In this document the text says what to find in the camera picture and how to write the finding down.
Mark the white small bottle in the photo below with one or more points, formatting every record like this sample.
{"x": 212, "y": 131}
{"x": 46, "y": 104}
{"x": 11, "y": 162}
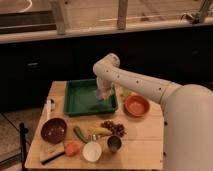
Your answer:
{"x": 50, "y": 105}

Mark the orange carrot toy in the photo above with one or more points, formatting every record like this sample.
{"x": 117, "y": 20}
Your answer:
{"x": 71, "y": 149}

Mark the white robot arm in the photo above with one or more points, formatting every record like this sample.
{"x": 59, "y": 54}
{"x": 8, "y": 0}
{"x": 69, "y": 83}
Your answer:
{"x": 187, "y": 111}

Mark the wooden table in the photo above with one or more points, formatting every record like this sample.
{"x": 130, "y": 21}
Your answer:
{"x": 142, "y": 146}

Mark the green cucumber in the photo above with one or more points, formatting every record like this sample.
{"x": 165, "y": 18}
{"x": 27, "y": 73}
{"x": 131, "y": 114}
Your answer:
{"x": 79, "y": 134}

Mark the blue sponge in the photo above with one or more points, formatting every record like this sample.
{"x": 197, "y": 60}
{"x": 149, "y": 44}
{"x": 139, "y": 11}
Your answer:
{"x": 99, "y": 95}

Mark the dark red bowl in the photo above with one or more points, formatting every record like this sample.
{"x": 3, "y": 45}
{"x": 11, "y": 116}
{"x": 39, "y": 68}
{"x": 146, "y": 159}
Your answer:
{"x": 54, "y": 130}

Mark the green plastic tray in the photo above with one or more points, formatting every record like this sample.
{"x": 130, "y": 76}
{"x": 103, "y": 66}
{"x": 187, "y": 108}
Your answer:
{"x": 80, "y": 99}

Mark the yellow corn cob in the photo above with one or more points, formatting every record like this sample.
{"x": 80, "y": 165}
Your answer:
{"x": 100, "y": 131}

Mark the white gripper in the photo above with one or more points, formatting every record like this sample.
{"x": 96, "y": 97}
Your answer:
{"x": 106, "y": 87}

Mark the orange bowl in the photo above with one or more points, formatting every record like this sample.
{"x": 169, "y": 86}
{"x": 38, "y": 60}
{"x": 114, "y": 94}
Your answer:
{"x": 136, "y": 105}

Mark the wooden brush block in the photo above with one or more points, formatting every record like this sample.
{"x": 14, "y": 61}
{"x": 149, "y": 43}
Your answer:
{"x": 48, "y": 152}

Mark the metal cup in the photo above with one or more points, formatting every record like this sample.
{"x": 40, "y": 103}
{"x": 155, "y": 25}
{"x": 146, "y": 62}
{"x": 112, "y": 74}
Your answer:
{"x": 114, "y": 143}

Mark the bunch of red grapes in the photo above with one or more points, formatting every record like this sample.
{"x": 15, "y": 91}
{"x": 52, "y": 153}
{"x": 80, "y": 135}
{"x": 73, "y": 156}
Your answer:
{"x": 116, "y": 129}

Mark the green pear toy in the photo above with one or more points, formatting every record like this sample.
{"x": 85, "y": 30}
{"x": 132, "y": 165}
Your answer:
{"x": 125, "y": 93}

